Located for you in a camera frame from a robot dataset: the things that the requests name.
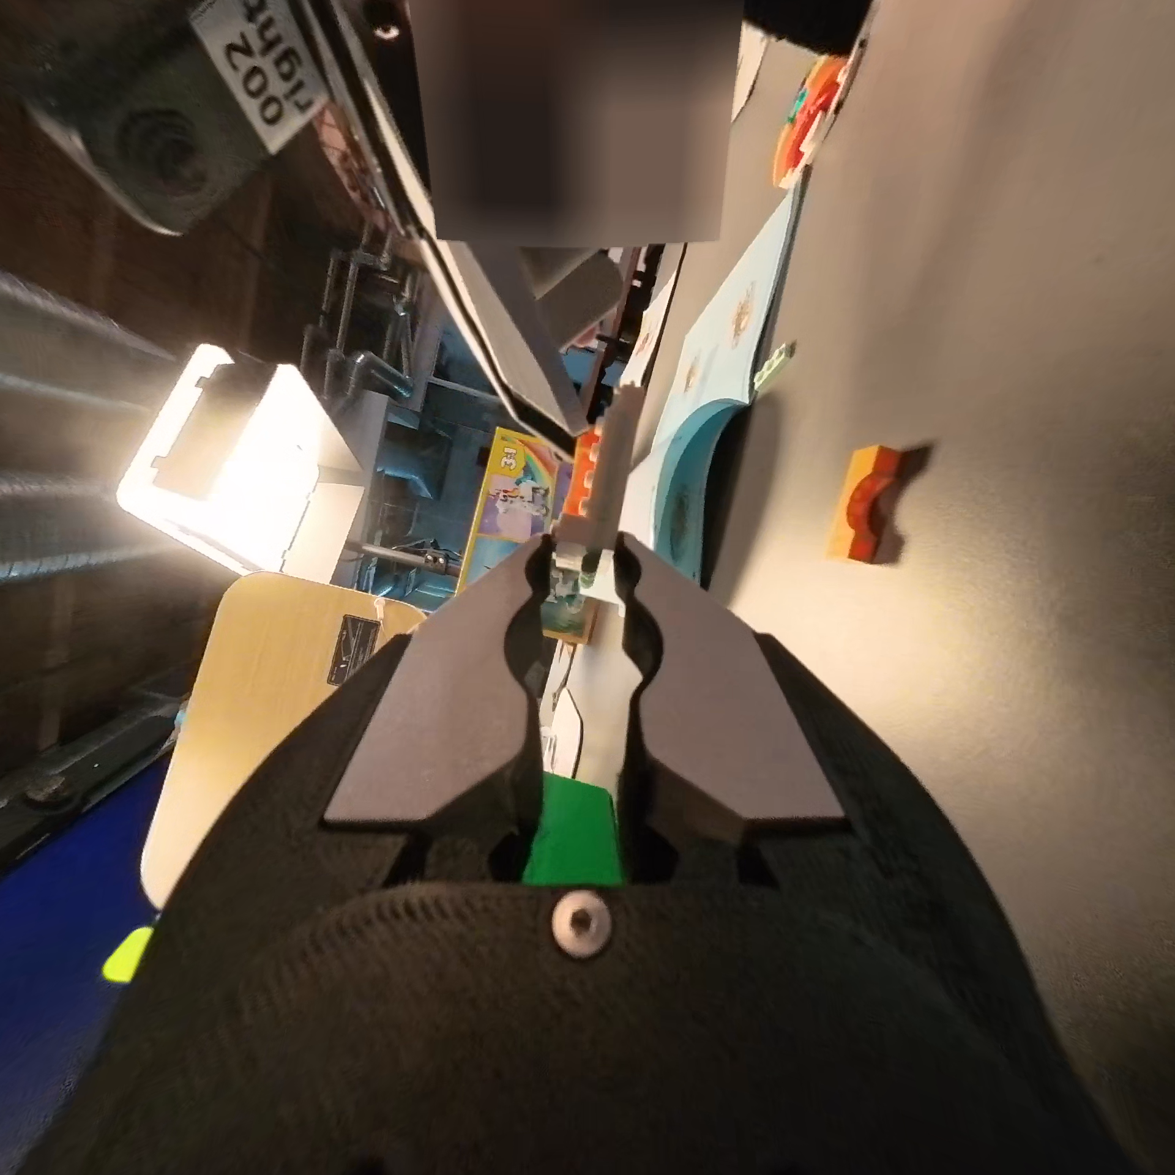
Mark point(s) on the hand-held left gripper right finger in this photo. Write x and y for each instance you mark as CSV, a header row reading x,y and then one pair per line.
x,y
735,735

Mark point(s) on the green plastic bin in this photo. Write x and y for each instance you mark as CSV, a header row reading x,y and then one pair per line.
x,y
574,835

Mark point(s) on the round orange white lego build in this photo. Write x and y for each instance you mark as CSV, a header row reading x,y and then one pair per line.
x,y
807,129

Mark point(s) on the yellow lego set box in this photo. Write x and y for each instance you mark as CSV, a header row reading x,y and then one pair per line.
x,y
496,495

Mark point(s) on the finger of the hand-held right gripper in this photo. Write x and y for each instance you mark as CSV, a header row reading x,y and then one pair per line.
x,y
514,330
395,183

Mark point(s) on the white and orange Lego assembly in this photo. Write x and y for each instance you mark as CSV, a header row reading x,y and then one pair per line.
x,y
613,459

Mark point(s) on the dark blue partition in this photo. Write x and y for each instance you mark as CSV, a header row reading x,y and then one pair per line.
x,y
55,918

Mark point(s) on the neon yellow tag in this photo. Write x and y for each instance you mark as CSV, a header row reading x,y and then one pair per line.
x,y
129,954

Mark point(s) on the orange arch lego brick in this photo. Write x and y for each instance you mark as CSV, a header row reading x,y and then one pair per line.
x,y
872,514
588,487

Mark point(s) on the small light green lego piece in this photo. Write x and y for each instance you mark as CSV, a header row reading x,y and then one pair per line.
x,y
774,365

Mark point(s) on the person's right forearm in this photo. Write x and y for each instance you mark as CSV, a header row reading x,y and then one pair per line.
x,y
807,23

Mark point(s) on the white studio light panel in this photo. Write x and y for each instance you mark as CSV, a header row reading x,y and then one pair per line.
x,y
258,459

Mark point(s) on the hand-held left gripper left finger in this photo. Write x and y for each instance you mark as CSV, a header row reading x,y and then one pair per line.
x,y
431,725

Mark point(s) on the light blue instruction booklet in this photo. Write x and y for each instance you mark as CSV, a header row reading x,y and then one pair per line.
x,y
717,367

